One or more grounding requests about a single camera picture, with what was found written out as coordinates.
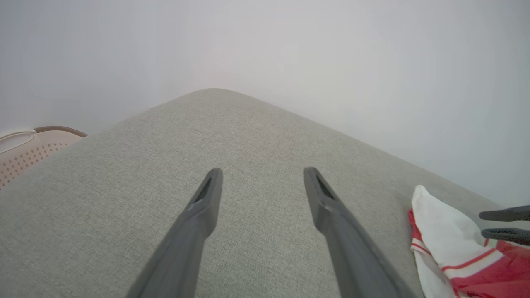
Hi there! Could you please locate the red and white shirt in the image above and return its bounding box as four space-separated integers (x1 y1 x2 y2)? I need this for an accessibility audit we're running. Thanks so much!
408 185 530 298

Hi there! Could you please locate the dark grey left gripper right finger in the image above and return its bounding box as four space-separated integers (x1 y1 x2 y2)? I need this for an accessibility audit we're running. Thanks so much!
303 167 417 298

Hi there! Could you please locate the beige plastic laundry basket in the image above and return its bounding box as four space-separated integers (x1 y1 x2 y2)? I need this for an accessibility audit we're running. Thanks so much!
0 126 88 190

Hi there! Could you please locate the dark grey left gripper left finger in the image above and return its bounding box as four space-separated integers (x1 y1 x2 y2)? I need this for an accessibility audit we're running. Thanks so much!
124 168 224 298

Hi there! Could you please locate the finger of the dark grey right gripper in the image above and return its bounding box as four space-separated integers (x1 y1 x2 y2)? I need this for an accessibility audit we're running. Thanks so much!
481 228 530 246
479 206 530 222

